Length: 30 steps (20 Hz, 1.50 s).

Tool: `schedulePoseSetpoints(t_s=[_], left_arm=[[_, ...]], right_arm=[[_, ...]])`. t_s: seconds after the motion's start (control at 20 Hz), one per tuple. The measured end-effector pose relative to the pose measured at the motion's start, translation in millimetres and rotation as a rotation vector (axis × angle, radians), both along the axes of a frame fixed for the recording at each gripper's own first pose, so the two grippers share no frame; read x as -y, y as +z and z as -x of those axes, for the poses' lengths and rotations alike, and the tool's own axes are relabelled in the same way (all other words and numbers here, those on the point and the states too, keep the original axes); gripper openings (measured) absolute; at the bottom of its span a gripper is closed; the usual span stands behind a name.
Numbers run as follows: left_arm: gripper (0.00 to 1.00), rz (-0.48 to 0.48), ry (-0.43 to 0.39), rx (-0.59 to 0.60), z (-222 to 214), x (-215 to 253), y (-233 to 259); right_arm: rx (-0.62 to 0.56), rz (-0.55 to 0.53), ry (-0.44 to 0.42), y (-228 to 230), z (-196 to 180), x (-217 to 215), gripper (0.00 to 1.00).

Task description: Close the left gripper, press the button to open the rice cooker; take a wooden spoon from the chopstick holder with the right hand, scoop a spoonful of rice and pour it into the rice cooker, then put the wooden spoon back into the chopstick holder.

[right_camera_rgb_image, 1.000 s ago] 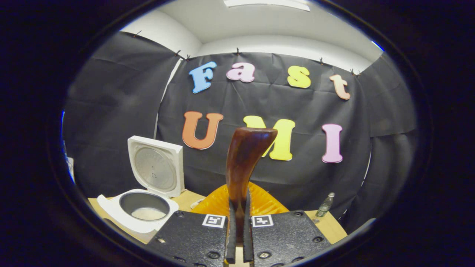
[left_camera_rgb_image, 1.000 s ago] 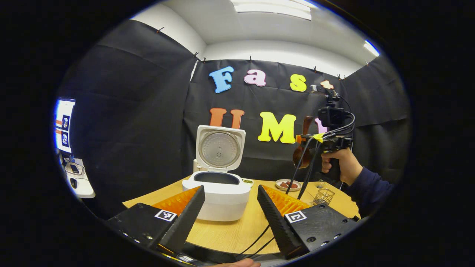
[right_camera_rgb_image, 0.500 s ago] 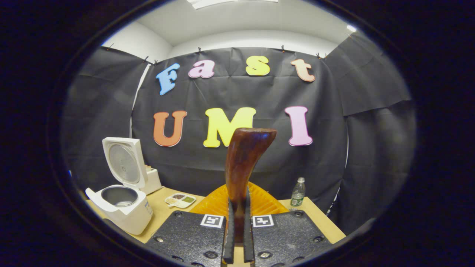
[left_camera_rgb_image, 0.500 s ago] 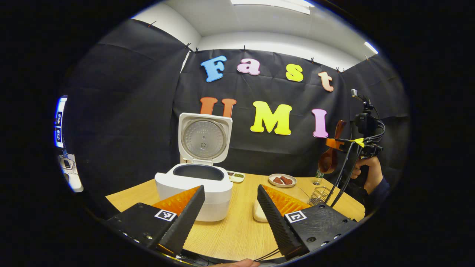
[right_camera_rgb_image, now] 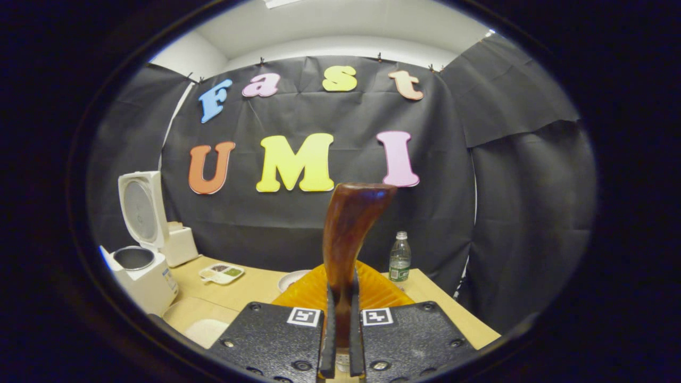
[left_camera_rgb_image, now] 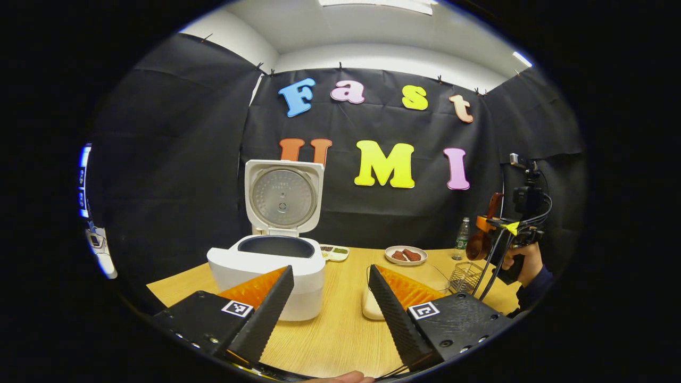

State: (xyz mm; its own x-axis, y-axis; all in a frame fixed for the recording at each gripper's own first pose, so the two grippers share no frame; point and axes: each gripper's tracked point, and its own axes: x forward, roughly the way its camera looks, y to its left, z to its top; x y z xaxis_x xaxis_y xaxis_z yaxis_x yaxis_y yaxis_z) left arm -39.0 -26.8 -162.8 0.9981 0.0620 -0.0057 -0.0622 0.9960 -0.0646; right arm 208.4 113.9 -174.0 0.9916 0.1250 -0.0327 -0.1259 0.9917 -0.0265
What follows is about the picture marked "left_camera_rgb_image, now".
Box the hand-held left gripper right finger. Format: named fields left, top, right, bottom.
left=368, top=264, right=514, bottom=371

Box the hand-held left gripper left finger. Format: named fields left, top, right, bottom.
left=153, top=265, right=295, bottom=369

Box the brown wooden spoon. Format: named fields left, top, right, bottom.
left=466, top=193, right=504, bottom=261

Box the white rice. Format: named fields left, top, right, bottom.
left=364, top=290, right=386, bottom=320

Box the wire chopstick holder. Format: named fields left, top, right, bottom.
left=450, top=262, right=484, bottom=294

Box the white rice cooker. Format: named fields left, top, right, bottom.
left=206, top=160, right=326, bottom=322

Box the clear water bottle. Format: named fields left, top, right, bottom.
left=452, top=217, right=471, bottom=261

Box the white round plate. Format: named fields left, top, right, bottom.
left=384, top=245, right=428, bottom=266

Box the white divided grain dish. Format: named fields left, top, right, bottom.
left=319, top=244, right=350, bottom=262

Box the white side desk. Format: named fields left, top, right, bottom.
left=85, top=226, right=118, bottom=280

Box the black backdrop cloth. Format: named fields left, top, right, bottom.
left=88, top=33, right=588, bottom=314

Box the row of cloth clips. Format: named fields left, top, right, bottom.
left=200, top=33, right=523, bottom=97

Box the computer monitor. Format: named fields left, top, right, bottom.
left=79, top=144, right=92, bottom=219

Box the large ceiling light panel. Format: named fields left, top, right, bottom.
left=319, top=0, right=439, bottom=15

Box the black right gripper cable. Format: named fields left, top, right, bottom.
left=471, top=191, right=554, bottom=301

